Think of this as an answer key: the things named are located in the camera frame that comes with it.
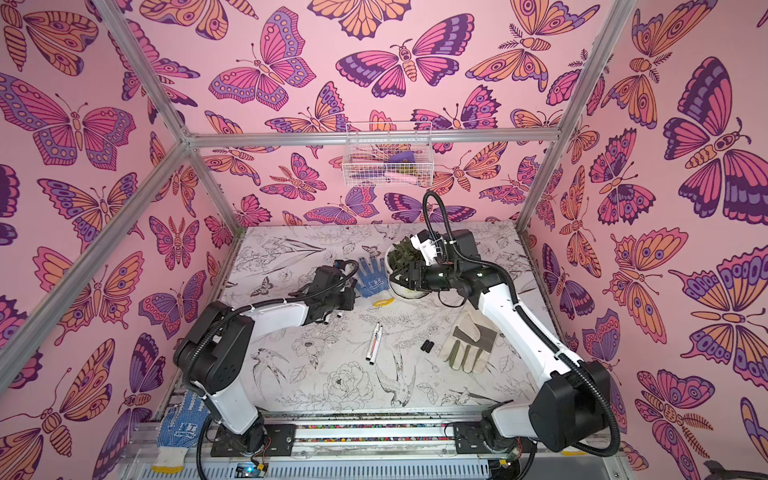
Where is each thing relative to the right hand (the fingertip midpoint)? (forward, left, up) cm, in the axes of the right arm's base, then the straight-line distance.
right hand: (397, 274), depth 74 cm
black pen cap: (-7, -10, -27) cm, 29 cm away
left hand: (+9, +13, -20) cm, 26 cm away
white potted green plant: (+14, 0, -10) cm, 17 cm away
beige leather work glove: (-6, -22, -26) cm, 35 cm away
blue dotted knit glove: (+16, +8, -25) cm, 31 cm away
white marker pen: (-7, +8, -26) cm, 28 cm away
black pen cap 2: (-7, -8, -27) cm, 29 cm away
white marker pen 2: (-7, +6, -26) cm, 28 cm away
